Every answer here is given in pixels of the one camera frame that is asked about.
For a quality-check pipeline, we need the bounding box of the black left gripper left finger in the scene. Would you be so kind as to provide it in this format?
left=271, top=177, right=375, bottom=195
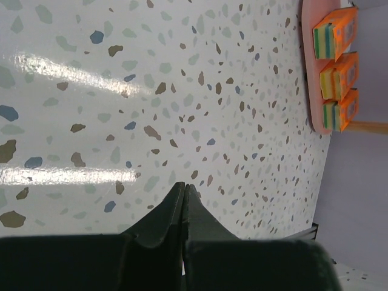
left=1, top=182, right=186, bottom=290

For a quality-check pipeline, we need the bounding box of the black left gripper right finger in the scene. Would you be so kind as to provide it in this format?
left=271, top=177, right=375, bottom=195
left=183, top=185, right=341, bottom=290

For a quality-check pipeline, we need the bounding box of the orange sponge box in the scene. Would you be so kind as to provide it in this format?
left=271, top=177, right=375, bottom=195
left=319, top=52, right=359, bottom=101
left=323, top=88, right=359, bottom=132
left=312, top=7, right=358, bottom=61

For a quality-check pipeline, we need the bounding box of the pink three-tier shelf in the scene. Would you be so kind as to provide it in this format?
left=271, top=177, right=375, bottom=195
left=297, top=0, right=388, bottom=135

